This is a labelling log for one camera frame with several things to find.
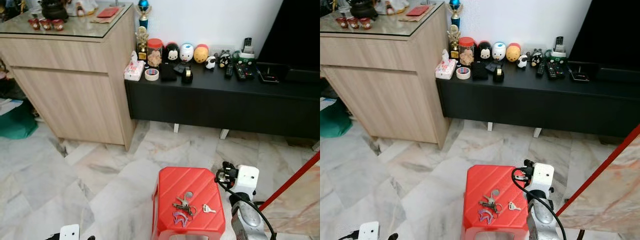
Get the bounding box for clear jar with red lid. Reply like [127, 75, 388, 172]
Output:
[458, 37, 476, 67]
[147, 38, 164, 68]

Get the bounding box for black tray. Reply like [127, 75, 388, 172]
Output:
[257, 62, 289, 84]
[569, 61, 601, 82]

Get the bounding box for black mouse plush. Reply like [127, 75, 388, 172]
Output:
[164, 42, 180, 63]
[476, 41, 493, 62]

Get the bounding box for yellow round plush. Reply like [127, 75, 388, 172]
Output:
[506, 43, 522, 63]
[193, 44, 210, 64]

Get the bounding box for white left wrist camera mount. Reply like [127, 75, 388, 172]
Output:
[60, 224, 81, 240]
[359, 221, 380, 240]

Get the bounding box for light wooden cabinet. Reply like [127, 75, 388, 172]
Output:
[0, 5, 137, 151]
[320, 2, 451, 150]

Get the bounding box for gold trophy with blue ball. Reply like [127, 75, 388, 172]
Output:
[446, 0, 463, 60]
[136, 0, 152, 61]

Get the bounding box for red plastic stool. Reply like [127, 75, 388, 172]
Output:
[151, 166, 227, 240]
[461, 164, 531, 240]

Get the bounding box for red rod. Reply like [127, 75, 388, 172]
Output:
[257, 150, 321, 212]
[556, 125, 640, 217]

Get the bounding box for black pot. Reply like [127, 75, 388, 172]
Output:
[348, 0, 379, 20]
[40, 0, 69, 22]

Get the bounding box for pink white tissue box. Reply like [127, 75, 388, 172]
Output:
[435, 49, 457, 80]
[124, 50, 146, 82]

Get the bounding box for purple keychain charm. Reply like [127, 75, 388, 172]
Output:
[172, 210, 193, 229]
[477, 208, 500, 226]

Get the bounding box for green bag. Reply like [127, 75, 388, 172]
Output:
[320, 97, 354, 139]
[0, 100, 39, 140]

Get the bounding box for key bunch with silver tag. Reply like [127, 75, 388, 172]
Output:
[478, 189, 504, 214]
[172, 191, 197, 217]

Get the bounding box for black wallet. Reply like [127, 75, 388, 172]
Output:
[159, 62, 177, 82]
[471, 61, 488, 81]

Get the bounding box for black TV console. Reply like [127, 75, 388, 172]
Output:
[436, 61, 640, 139]
[124, 62, 321, 141]

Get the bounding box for black television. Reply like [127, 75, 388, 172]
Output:
[569, 0, 640, 83]
[257, 0, 321, 83]

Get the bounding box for white figurine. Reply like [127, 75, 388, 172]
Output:
[377, 0, 410, 15]
[65, 0, 99, 17]

